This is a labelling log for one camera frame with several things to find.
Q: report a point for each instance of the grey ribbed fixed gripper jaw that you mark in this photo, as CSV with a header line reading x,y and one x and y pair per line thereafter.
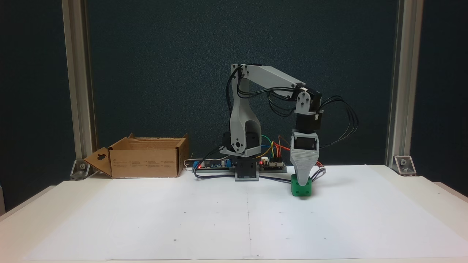
x,y
304,164

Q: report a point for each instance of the green die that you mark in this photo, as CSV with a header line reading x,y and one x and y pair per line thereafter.
x,y
301,191

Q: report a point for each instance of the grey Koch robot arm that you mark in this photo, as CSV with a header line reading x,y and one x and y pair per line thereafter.
x,y
239,117

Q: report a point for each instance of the blue circuit board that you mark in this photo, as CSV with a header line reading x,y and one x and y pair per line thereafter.
x,y
214,165

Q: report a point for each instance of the large white paper sheet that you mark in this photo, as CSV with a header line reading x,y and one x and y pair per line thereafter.
x,y
219,219

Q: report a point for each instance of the open cardboard box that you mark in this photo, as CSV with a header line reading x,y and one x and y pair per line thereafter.
x,y
146,160

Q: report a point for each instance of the metal corner bracket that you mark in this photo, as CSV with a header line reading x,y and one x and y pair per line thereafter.
x,y
81,168
404,164

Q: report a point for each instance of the aluminium frame post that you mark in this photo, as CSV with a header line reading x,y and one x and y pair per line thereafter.
x,y
406,73
78,73

